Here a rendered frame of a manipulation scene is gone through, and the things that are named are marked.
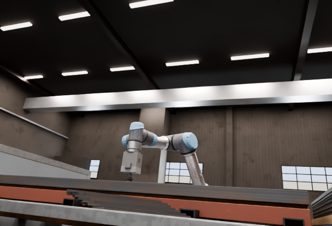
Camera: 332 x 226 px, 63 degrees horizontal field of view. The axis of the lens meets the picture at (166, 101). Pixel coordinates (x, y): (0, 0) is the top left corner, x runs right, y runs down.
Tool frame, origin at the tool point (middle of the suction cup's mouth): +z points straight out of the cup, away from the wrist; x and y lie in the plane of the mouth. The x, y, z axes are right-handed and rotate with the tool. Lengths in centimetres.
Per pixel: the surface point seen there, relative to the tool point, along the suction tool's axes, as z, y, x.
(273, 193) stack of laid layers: 5, 68, -39
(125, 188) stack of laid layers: 6.2, 18.6, -37.6
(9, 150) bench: -14, -81, -6
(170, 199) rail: 9, 36, -38
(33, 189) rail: 8.9, -24.3, -36.3
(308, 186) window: -152, 218, 1144
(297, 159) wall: -262, 188, 1145
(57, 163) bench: -14, -80, 35
